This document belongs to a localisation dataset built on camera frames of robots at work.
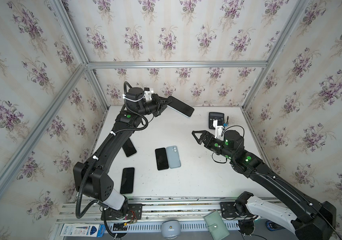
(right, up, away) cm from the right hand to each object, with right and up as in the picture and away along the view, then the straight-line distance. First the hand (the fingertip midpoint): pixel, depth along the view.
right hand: (194, 136), depth 70 cm
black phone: (-39, -11, +26) cm, 49 cm away
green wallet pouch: (+10, -42, -1) cm, 43 cm away
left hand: (-11, +18, -1) cm, 21 cm away
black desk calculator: (+26, +10, +41) cm, 49 cm away
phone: (-17, -17, +22) cm, 33 cm away
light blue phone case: (-10, -16, +24) cm, 30 cm away
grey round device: (-11, -39, -8) cm, 41 cm away
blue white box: (-51, -43, -3) cm, 67 cm away
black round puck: (+25, -44, +1) cm, 51 cm away
